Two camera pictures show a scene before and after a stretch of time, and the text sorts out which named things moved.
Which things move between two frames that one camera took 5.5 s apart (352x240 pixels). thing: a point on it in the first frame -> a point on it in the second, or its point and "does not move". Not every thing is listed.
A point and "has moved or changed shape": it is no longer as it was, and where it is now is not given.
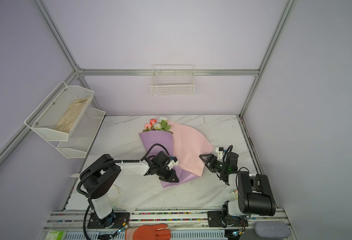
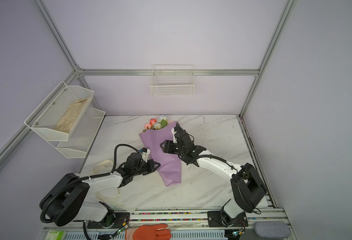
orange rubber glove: [148, 232] does not move
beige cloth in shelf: [69, 118] does not move
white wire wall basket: [173, 80] does not move
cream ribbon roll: [114, 192] does not move
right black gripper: [212, 160] -> [169, 146]
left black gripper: [171, 176] -> [151, 168]
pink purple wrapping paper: [189, 148] has moved or changed shape
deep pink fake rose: [152, 121] does not move
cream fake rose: [157, 126] does not move
